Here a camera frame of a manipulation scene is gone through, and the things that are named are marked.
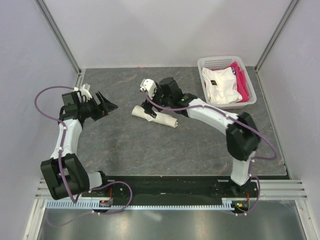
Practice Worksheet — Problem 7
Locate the white folded cloth in basket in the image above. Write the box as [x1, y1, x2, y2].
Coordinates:
[201, 67, 243, 105]

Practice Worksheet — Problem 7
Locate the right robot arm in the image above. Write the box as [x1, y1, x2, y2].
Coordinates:
[139, 77, 261, 197]

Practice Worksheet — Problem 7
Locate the pink cloth in basket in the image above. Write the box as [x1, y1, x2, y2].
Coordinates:
[212, 61, 252, 103]

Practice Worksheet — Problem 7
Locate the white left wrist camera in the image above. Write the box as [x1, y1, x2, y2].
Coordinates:
[73, 83, 93, 103]

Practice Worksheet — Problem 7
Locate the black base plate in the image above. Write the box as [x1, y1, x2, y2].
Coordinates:
[83, 175, 259, 206]

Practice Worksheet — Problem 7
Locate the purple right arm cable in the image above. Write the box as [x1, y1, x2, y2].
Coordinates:
[142, 91, 278, 217]

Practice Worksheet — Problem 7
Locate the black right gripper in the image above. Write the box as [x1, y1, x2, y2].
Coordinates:
[141, 83, 173, 119]

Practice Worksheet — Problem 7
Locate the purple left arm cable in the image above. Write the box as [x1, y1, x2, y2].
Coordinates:
[34, 85, 133, 227]

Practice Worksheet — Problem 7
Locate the white plastic basket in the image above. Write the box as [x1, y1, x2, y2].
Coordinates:
[197, 56, 257, 110]

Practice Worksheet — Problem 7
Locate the left aluminium frame post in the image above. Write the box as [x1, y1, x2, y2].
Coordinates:
[35, 0, 82, 75]

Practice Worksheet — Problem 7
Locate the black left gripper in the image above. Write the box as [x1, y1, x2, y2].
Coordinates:
[78, 92, 118, 122]

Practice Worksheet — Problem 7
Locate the right aluminium frame post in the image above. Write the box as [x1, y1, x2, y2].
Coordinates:
[254, 0, 301, 73]

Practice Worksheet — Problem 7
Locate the aluminium frame post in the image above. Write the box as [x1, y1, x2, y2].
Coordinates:
[254, 0, 301, 73]
[35, 0, 82, 75]

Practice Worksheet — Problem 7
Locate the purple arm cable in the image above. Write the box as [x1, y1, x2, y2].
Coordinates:
[34, 85, 133, 227]
[142, 91, 278, 217]

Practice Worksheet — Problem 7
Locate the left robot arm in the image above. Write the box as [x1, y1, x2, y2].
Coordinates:
[40, 89, 118, 202]

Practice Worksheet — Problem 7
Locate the light blue cable duct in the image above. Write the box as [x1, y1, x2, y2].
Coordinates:
[45, 199, 235, 211]

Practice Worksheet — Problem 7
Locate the cream cloth napkin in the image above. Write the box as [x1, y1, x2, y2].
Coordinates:
[131, 105, 178, 128]

